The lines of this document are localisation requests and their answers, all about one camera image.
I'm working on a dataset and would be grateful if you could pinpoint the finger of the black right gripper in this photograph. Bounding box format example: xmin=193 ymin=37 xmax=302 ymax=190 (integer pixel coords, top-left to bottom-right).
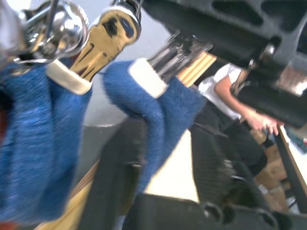
xmin=236 ymin=80 xmax=307 ymax=128
xmin=141 ymin=0 xmax=307 ymax=70

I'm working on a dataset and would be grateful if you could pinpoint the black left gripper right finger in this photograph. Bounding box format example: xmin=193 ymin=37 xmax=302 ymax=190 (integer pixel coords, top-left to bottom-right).
xmin=191 ymin=124 xmax=260 ymax=207

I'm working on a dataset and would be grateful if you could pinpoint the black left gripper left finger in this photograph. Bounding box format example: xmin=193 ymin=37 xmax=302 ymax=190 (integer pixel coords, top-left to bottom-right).
xmin=79 ymin=116 xmax=148 ymax=230

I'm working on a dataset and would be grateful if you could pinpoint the blue knitted sock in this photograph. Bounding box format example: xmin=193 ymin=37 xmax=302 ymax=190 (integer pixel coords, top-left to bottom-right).
xmin=0 ymin=59 xmax=94 ymax=224
xmin=102 ymin=59 xmax=207 ymax=195

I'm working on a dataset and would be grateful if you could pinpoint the chrome clip with white pad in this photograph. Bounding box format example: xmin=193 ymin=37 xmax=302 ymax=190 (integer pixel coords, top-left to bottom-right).
xmin=129 ymin=30 xmax=214 ymax=99
xmin=46 ymin=4 xmax=142 ymax=96

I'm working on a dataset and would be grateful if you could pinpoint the rust red knitted sock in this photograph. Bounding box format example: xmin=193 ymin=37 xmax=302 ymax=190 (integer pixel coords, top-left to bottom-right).
xmin=0 ymin=92 xmax=12 ymax=147

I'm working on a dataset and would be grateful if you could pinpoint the bystander bare hand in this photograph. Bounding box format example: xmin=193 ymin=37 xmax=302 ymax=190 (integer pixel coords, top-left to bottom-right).
xmin=249 ymin=113 xmax=280 ymax=138

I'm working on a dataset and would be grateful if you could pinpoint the striped wooden board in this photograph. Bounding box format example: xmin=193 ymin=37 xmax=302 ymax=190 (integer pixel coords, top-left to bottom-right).
xmin=177 ymin=51 xmax=217 ymax=87

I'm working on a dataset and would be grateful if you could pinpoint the dark edged side table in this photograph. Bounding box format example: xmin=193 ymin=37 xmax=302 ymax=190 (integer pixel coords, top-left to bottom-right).
xmin=275 ymin=124 xmax=307 ymax=214

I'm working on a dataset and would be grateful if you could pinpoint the person in white shirt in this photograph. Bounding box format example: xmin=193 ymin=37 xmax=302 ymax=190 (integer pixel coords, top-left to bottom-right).
xmin=198 ymin=63 xmax=286 ymax=176

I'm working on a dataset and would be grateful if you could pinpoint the brown cardboard box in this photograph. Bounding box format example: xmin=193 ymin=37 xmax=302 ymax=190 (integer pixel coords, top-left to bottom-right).
xmin=254 ymin=143 xmax=290 ymax=212

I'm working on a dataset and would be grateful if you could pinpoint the chrome clip hanger frame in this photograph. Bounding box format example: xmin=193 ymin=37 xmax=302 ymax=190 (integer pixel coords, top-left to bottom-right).
xmin=14 ymin=0 xmax=90 ymax=64

